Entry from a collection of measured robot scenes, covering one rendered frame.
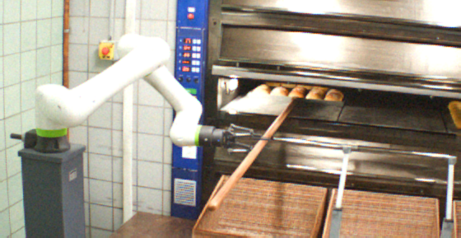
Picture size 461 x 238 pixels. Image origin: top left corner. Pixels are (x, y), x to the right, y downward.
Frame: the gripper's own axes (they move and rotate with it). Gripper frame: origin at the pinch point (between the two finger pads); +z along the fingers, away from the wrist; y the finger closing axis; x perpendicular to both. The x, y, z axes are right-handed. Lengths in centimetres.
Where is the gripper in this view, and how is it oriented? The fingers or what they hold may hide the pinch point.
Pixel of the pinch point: (261, 142)
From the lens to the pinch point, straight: 268.5
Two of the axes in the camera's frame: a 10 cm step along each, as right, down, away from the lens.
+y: -0.5, 9.8, 2.1
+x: -2.4, 1.9, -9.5
